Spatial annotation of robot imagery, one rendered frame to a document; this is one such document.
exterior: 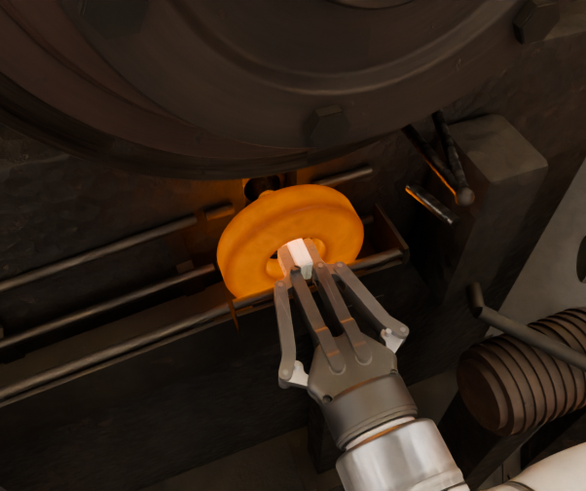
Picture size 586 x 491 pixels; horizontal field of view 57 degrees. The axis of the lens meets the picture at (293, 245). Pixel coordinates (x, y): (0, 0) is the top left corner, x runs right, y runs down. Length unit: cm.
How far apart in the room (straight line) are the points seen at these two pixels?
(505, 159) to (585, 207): 123
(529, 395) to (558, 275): 86
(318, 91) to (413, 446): 27
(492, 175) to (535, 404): 33
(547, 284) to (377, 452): 119
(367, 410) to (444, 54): 27
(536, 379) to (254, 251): 43
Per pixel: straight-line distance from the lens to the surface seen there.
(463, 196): 40
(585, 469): 50
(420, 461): 44
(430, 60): 31
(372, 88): 29
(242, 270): 54
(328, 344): 48
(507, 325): 73
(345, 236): 55
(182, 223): 56
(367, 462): 44
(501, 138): 63
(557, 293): 157
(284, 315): 50
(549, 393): 80
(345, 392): 46
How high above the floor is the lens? 118
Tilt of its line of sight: 51 degrees down
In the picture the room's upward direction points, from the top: straight up
